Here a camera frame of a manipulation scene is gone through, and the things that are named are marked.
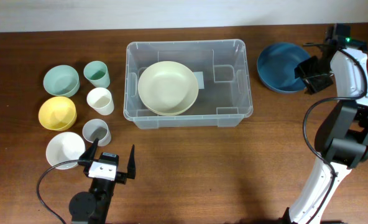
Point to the grey cup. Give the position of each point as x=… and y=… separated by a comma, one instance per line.
x=97, y=128

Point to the clear plastic storage bin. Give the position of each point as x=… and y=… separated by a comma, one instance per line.
x=224, y=102

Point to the white small bowl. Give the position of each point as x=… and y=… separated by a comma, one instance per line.
x=64, y=147

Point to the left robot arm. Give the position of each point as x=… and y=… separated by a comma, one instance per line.
x=92, y=206

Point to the beige bowl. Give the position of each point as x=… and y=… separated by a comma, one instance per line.
x=168, y=81

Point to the cream white cup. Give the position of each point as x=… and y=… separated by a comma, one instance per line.
x=100, y=99

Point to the yellow small bowl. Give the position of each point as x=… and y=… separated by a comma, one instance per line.
x=57, y=113

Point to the dark blue bowl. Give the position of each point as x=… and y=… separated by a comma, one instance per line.
x=276, y=67

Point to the mint green small bowl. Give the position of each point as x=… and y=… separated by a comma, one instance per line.
x=62, y=80

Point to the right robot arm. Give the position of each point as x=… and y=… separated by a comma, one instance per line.
x=341, y=142

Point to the cream bowl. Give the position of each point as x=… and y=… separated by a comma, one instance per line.
x=168, y=108

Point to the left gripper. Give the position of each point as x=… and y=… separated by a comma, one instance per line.
x=120, y=177

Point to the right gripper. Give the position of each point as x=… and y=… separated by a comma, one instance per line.
x=311, y=86

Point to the mint green cup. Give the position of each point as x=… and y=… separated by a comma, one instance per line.
x=96, y=72

